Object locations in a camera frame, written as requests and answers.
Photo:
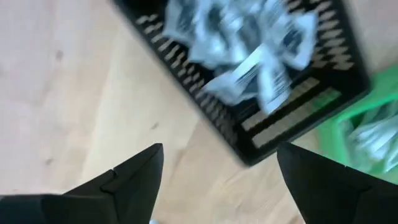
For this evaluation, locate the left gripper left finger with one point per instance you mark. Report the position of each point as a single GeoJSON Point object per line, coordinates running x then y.
{"type": "Point", "coordinates": [93, 202]}

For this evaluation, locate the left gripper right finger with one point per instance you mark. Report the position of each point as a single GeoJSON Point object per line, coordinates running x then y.
{"type": "Point", "coordinates": [326, 193]}

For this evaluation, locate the long white gauze packet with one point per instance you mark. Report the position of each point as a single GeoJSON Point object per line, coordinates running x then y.
{"type": "Point", "coordinates": [392, 163]}
{"type": "Point", "coordinates": [376, 140]}

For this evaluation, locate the white blue-print pad packet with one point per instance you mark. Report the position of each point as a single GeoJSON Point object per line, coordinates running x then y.
{"type": "Point", "coordinates": [275, 87]}
{"type": "Point", "coordinates": [298, 40]}
{"type": "Point", "coordinates": [217, 46]}
{"type": "Point", "coordinates": [255, 18]}
{"type": "Point", "coordinates": [180, 21]}
{"type": "Point", "coordinates": [231, 85]}

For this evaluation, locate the green plastic basket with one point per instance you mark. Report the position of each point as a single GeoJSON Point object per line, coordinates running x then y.
{"type": "Point", "coordinates": [329, 140]}

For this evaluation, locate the black plastic basket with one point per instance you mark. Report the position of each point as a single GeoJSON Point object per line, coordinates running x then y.
{"type": "Point", "coordinates": [357, 77]}

